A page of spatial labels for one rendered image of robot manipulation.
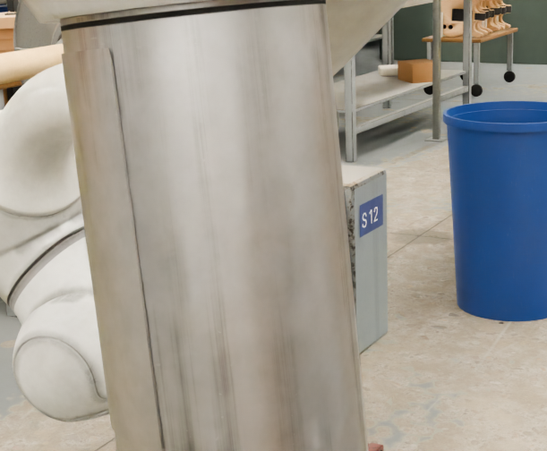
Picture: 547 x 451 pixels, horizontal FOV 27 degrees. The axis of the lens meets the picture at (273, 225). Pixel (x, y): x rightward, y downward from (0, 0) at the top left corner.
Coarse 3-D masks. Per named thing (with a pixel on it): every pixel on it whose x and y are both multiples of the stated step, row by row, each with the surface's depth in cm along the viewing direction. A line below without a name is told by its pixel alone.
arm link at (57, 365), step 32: (64, 256) 88; (32, 288) 88; (64, 288) 86; (32, 320) 84; (64, 320) 83; (96, 320) 84; (32, 352) 83; (64, 352) 82; (96, 352) 82; (32, 384) 84; (64, 384) 82; (96, 384) 82; (64, 416) 84; (96, 416) 85
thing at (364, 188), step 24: (360, 168) 127; (360, 192) 121; (384, 192) 127; (360, 216) 121; (384, 216) 127; (360, 240) 122; (384, 240) 128; (360, 264) 123; (384, 264) 129; (360, 288) 123; (384, 288) 129; (360, 312) 124; (384, 312) 130; (360, 336) 125
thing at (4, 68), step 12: (36, 48) 125; (48, 48) 126; (60, 48) 127; (0, 60) 119; (12, 60) 120; (24, 60) 122; (36, 60) 123; (48, 60) 125; (60, 60) 127; (0, 72) 119; (12, 72) 120; (24, 72) 122; (36, 72) 124
